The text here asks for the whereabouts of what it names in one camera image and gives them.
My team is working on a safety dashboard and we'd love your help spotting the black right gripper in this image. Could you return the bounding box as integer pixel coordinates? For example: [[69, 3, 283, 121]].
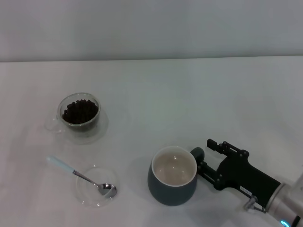
[[196, 139, 282, 209]]

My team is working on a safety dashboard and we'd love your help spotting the dark teal ceramic mug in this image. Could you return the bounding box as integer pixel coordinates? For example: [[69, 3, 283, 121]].
[[147, 146, 206, 207]]

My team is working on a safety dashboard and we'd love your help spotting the blue handled metal spoon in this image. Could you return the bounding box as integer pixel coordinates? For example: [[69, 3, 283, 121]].
[[46, 155, 118, 198]]

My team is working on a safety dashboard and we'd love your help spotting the pile of coffee beans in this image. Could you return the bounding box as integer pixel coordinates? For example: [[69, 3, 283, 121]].
[[62, 99, 99, 125]]

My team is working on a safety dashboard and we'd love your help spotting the small clear glass dish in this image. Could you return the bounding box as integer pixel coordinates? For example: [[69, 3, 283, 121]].
[[75, 165, 121, 209]]

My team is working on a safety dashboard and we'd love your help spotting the grey right wrist cable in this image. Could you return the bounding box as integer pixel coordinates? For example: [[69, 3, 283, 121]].
[[243, 195, 266, 214]]

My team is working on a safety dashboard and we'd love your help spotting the clear glass cup with handle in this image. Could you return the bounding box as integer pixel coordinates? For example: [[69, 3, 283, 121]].
[[45, 92, 102, 133]]

